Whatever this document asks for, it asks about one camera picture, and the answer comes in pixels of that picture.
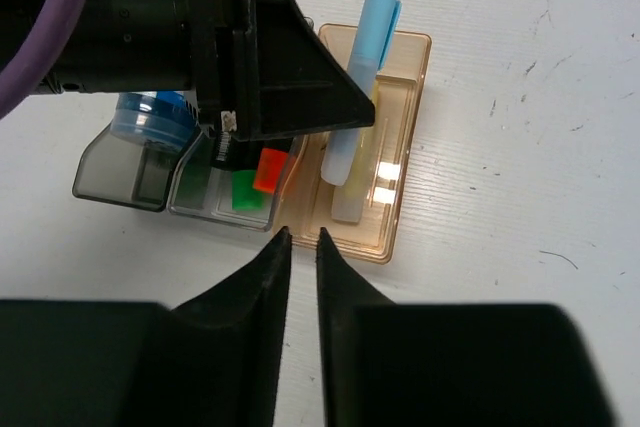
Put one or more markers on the orange highlighter marker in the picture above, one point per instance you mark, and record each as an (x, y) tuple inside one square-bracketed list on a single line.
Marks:
[(270, 166)]

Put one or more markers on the yellow glue stick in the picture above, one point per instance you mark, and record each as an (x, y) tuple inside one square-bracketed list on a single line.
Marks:
[(349, 199)]

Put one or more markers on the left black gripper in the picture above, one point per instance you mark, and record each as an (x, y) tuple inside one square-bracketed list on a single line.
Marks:
[(110, 46)]

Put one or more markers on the pink highlighter marker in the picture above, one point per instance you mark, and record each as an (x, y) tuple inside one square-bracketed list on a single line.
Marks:
[(229, 154)]

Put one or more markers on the green highlighter marker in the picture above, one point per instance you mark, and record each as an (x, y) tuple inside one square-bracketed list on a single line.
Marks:
[(244, 196)]

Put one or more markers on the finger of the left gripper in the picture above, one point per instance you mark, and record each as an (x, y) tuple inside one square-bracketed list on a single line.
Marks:
[(294, 85)]

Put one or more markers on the amber transparent tray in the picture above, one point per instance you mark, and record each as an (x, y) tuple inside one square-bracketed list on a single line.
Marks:
[(362, 216)]

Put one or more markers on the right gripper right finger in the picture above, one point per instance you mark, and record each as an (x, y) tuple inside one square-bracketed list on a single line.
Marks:
[(469, 364)]

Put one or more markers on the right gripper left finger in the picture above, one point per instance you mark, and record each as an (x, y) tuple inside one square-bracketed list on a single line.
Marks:
[(212, 361)]

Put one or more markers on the grey transparent tray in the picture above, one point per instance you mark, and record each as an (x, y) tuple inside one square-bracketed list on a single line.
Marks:
[(117, 172)]

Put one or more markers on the blue cleaning gel jar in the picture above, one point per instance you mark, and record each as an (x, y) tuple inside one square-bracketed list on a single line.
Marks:
[(156, 119)]

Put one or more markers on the clear transparent tray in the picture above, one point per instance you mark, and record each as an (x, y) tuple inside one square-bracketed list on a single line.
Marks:
[(202, 192)]

